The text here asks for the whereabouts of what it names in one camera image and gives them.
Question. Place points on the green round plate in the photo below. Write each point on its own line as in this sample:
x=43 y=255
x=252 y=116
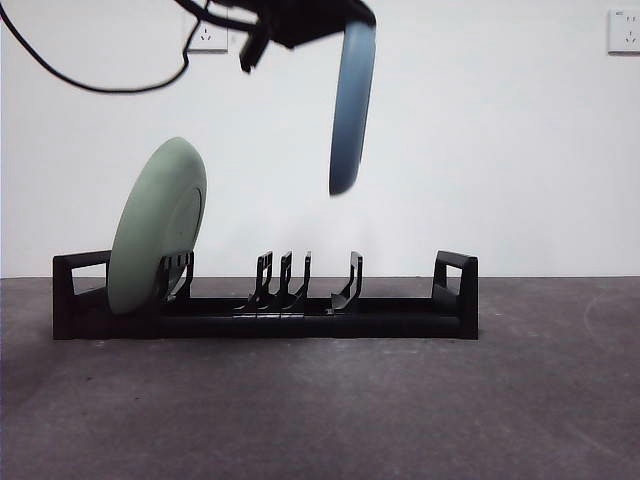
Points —
x=150 y=225

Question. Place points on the blue round plate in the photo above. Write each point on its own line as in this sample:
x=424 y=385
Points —
x=352 y=110

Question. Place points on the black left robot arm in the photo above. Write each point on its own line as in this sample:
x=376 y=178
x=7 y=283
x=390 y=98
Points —
x=300 y=20

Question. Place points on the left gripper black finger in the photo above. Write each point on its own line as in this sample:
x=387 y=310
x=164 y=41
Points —
x=360 y=14

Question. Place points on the black plate rack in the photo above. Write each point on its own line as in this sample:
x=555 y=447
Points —
x=400 y=325

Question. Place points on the white wall socket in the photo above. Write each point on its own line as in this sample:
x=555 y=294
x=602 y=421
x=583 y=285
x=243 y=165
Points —
x=625 y=32
x=212 y=42

